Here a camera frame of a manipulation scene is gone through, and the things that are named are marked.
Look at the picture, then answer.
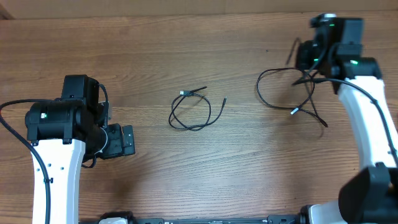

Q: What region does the short black USB cable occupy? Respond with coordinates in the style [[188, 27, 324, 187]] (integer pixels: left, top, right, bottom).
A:
[[168, 86, 228, 132]]

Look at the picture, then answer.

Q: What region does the long black USB cable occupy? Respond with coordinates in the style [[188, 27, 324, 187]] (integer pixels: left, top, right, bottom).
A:
[[256, 37, 329, 128]]

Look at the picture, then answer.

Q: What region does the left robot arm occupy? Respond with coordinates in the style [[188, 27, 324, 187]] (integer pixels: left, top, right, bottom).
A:
[[25, 75, 135, 223]]

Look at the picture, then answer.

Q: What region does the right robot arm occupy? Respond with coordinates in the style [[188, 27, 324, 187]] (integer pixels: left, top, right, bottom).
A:
[[295, 14, 397, 223]]

